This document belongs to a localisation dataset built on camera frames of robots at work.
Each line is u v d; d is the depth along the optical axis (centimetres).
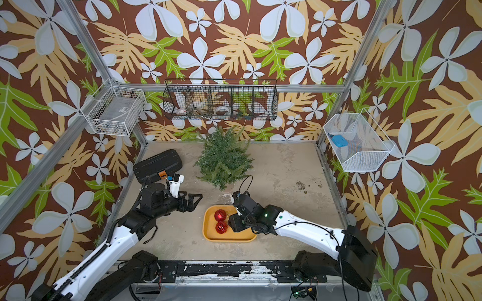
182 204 67
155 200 58
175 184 69
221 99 97
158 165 102
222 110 99
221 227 80
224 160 74
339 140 86
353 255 40
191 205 69
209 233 83
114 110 85
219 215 86
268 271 75
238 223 68
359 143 84
